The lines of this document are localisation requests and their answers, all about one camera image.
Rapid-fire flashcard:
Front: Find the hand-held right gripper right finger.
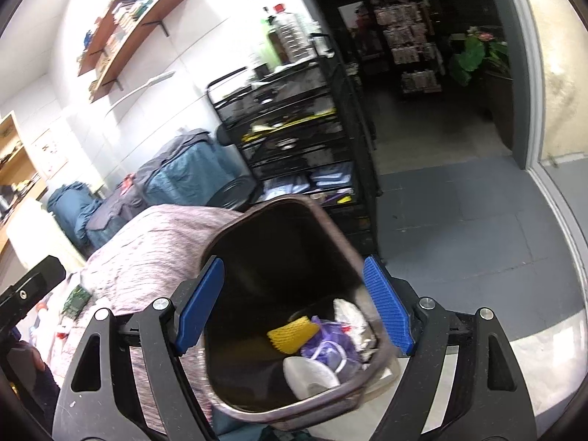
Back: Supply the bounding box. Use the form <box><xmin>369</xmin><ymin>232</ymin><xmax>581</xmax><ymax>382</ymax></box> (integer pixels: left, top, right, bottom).
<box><xmin>362</xmin><ymin>255</ymin><xmax>538</xmax><ymax>441</ymax></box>

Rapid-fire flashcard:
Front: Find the cream towel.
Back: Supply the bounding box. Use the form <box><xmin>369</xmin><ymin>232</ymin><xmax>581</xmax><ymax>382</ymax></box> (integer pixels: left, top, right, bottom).
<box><xmin>7</xmin><ymin>197</ymin><xmax>83</xmax><ymax>276</ymax></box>

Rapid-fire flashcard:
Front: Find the dark brown bottle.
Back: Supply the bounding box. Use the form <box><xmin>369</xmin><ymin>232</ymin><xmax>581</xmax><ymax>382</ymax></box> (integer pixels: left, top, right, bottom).
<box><xmin>271</xmin><ymin>16</ymin><xmax>286</xmax><ymax>62</ymax></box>

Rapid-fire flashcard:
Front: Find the clear bottle with red cap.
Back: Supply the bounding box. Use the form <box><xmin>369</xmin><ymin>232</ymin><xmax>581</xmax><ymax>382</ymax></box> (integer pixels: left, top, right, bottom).
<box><xmin>276</xmin><ymin>2</ymin><xmax>308</xmax><ymax>61</ymax></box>

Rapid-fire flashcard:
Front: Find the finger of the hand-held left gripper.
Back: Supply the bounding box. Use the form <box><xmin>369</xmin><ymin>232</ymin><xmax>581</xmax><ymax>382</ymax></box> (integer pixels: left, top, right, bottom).
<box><xmin>0</xmin><ymin>256</ymin><xmax>66</xmax><ymax>327</ymax></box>

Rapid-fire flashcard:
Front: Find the black stool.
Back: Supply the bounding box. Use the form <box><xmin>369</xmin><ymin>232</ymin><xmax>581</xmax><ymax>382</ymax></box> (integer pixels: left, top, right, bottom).
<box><xmin>215</xmin><ymin>122</ymin><xmax>260</xmax><ymax>212</ymax></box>

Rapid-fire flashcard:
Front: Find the massage bed with grey cover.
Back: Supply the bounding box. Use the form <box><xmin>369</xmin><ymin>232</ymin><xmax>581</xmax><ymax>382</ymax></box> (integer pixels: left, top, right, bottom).
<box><xmin>87</xmin><ymin>129</ymin><xmax>251</xmax><ymax>249</ymax></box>

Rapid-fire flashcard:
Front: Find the green pump bottle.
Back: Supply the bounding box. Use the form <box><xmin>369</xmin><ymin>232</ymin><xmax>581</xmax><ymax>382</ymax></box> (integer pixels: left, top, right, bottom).
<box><xmin>257</xmin><ymin>18</ymin><xmax>274</xmax><ymax>65</ymax></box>

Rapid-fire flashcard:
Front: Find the brown trash bin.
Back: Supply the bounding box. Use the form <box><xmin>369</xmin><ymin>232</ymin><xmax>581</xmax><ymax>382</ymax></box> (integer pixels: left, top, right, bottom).
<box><xmin>197</xmin><ymin>195</ymin><xmax>400</xmax><ymax>430</ymax></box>

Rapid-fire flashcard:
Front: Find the white plastic wrapper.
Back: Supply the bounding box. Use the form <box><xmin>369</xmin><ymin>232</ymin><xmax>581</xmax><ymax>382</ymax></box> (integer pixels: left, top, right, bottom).
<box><xmin>333</xmin><ymin>298</ymin><xmax>377</xmax><ymax>359</ymax></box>

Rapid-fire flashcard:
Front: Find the purple plastic packet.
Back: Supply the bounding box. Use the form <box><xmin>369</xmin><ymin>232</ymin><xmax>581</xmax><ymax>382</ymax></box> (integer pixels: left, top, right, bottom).
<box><xmin>301</xmin><ymin>316</ymin><xmax>363</xmax><ymax>373</ymax></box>

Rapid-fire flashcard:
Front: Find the white floor lamp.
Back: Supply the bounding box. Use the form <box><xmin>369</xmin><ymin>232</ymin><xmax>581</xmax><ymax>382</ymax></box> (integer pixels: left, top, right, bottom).
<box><xmin>105</xmin><ymin>70</ymin><xmax>178</xmax><ymax>113</ymax></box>

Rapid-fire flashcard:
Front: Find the wall poster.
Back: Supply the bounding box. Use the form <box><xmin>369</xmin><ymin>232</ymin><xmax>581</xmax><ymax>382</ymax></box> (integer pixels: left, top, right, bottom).
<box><xmin>30</xmin><ymin>128</ymin><xmax>69</xmax><ymax>180</ymax></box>

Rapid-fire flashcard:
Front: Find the green printed packet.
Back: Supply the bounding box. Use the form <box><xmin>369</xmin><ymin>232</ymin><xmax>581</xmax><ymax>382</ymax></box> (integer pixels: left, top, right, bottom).
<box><xmin>60</xmin><ymin>285</ymin><xmax>90</xmax><ymax>318</ymax></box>

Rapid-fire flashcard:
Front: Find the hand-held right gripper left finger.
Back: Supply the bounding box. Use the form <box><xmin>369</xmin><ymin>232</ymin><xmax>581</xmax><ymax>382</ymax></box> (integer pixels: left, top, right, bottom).
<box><xmin>51</xmin><ymin>257</ymin><xmax>226</xmax><ymax>441</ymax></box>

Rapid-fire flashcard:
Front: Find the person's left forearm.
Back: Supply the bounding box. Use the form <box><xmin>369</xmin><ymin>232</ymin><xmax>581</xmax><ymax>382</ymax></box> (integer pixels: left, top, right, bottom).
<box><xmin>9</xmin><ymin>344</ymin><xmax>62</xmax><ymax>433</ymax></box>

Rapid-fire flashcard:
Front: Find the green potted plant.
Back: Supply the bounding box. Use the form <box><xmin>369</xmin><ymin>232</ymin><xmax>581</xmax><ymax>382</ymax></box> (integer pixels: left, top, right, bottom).
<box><xmin>448</xmin><ymin>28</ymin><xmax>510</xmax><ymax>86</ymax></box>

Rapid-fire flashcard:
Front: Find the wooden wall cabinet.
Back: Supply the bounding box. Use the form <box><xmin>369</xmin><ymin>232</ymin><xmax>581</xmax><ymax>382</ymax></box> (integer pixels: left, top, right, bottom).
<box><xmin>0</xmin><ymin>111</ymin><xmax>49</xmax><ymax>240</ymax></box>

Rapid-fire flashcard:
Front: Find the yellow foam fruit net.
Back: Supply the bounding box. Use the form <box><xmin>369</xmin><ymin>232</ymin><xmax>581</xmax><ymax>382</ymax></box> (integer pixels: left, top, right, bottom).
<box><xmin>267</xmin><ymin>316</ymin><xmax>322</xmax><ymax>354</ymax></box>

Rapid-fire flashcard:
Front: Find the black mesh trolley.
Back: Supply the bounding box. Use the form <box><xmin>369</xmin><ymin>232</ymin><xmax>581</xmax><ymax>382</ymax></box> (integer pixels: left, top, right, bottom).
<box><xmin>207</xmin><ymin>32</ymin><xmax>382</xmax><ymax>258</ymax></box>

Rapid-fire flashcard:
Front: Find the blue bedding pile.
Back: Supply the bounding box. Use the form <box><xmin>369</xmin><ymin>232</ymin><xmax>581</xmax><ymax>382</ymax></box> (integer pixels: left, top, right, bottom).
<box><xmin>47</xmin><ymin>183</ymin><xmax>102</xmax><ymax>240</ymax></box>

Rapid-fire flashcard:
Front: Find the display rack of packets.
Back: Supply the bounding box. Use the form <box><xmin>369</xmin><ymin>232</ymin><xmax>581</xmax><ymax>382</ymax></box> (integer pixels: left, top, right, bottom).
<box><xmin>354</xmin><ymin>0</ymin><xmax>444</xmax><ymax>97</ymax></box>

